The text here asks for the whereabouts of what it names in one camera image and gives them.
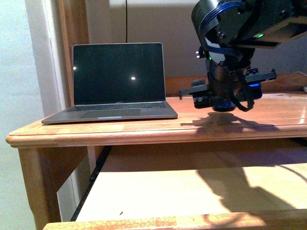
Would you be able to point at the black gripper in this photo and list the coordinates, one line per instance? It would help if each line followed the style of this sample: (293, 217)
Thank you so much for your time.
(227, 96)

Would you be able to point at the wooden desk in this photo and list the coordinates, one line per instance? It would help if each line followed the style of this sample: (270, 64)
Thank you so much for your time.
(50, 153)

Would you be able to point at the pull-out keyboard tray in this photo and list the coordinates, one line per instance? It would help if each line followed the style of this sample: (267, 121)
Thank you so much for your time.
(229, 198)

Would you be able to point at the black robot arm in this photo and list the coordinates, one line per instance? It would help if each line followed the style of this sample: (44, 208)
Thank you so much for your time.
(229, 31)

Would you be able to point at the grey open laptop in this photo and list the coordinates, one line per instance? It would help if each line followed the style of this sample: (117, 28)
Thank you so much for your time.
(123, 81)

